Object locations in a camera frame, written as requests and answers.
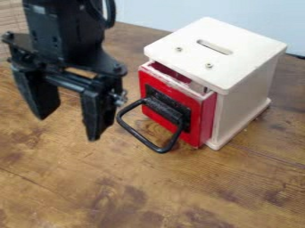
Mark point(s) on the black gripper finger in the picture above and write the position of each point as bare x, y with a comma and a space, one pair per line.
98, 113
39, 93

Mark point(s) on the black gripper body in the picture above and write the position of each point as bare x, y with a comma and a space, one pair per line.
63, 45

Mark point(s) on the black metal drawer handle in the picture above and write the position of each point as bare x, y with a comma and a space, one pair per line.
169, 113

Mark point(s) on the red drawer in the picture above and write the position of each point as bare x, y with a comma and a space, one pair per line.
186, 96

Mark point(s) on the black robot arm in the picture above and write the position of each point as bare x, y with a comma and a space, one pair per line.
60, 54

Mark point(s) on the right screw on box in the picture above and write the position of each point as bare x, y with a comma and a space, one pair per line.
208, 65

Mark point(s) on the white wooden box cabinet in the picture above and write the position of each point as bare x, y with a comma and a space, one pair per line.
244, 59

